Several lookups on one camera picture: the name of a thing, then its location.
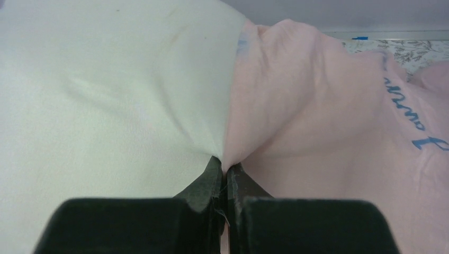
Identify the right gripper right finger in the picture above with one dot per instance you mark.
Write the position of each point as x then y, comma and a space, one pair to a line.
259, 223

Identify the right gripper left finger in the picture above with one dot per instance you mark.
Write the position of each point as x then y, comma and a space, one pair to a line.
185, 223

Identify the pink purple pillowcase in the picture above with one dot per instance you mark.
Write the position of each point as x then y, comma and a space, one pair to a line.
307, 119

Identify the white pillow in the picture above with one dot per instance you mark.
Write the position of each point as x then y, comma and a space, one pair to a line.
124, 99

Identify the floral table cloth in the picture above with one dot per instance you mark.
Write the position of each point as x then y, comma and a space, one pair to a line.
411, 55

